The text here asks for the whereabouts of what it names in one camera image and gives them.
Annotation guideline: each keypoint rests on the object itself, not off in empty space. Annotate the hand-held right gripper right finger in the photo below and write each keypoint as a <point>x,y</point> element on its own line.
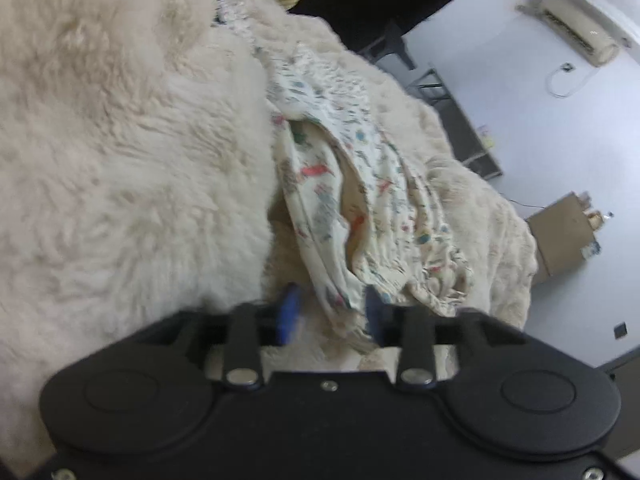
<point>376,317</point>

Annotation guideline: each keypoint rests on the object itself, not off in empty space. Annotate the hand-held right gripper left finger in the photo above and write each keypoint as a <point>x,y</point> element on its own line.
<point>290,315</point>

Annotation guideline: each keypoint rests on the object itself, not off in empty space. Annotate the cream animal-print garment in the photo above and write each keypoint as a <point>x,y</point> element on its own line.
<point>320,200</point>

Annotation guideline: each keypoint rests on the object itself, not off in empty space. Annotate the brown cardboard box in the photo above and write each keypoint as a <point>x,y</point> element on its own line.
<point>560,235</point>

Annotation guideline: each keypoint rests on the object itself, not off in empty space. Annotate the cream fleece blanket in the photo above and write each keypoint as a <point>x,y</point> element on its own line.
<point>125,160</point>

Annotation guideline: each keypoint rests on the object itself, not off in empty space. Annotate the amber glass jar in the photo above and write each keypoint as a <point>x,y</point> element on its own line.
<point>595,220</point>

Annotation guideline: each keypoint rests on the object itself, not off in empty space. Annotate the black plastic chair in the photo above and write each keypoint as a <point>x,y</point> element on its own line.
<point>395,45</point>

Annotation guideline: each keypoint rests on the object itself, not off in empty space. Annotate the white air conditioner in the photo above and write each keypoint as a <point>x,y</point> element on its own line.
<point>575,25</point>

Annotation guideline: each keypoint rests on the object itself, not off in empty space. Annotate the black wall switch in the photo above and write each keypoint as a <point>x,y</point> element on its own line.
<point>620,331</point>

